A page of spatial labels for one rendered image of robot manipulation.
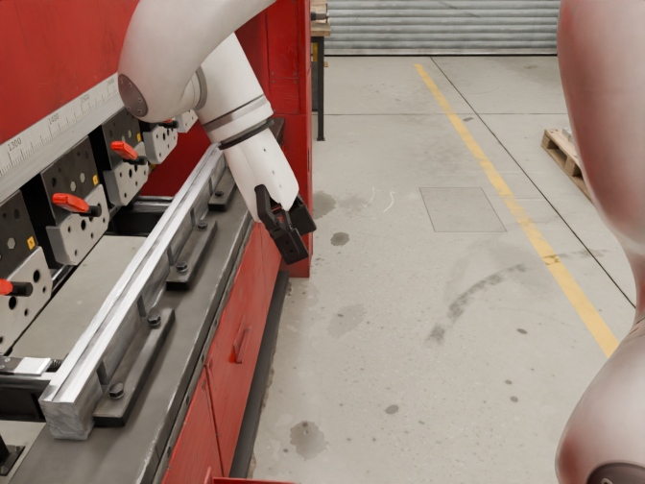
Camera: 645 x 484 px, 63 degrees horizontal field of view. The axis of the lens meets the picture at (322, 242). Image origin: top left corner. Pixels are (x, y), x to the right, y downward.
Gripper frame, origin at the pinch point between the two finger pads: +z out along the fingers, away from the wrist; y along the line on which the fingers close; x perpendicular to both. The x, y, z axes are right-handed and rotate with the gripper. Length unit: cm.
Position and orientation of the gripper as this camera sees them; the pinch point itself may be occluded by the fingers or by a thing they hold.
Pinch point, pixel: (299, 240)
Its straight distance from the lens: 70.0
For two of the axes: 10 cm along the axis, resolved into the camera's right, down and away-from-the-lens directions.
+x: 9.0, -3.6, -2.4
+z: 4.2, 8.5, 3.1
